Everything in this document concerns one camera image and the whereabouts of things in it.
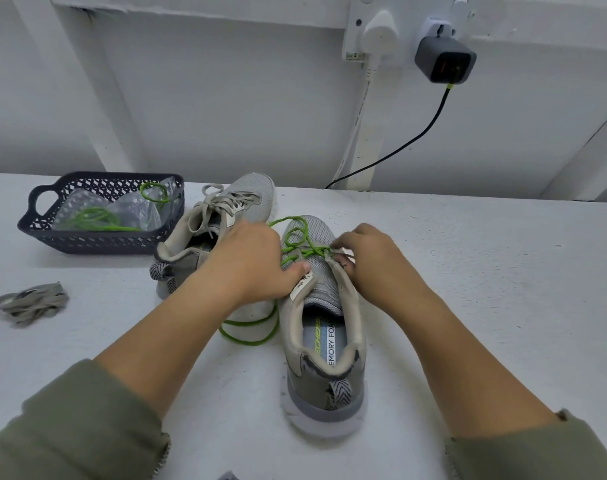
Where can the dark plastic lattice basket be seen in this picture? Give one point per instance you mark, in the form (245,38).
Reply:
(41,235)

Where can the gray sneaker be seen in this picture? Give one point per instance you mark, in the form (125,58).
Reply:
(253,187)
(323,400)

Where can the white wall socket plate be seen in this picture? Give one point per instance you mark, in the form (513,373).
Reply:
(414,7)

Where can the beige shoelace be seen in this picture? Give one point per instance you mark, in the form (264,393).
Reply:
(31,303)
(218,205)

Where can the person's left hand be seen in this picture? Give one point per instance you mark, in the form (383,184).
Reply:
(249,265)

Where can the clear plastic bag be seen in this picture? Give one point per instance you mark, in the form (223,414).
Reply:
(133,210)

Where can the white plug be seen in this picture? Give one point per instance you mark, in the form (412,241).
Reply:
(381,33)

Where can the person's right forearm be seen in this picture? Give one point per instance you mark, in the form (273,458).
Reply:
(494,395)

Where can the gray charger adapter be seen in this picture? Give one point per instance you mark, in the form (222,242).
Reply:
(446,61)

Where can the person's left forearm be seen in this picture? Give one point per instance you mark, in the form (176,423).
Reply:
(103,395)

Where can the green shoelace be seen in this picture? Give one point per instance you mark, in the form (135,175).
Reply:
(295,236)
(98,220)

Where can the person's right hand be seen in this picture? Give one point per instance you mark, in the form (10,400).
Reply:
(384,267)

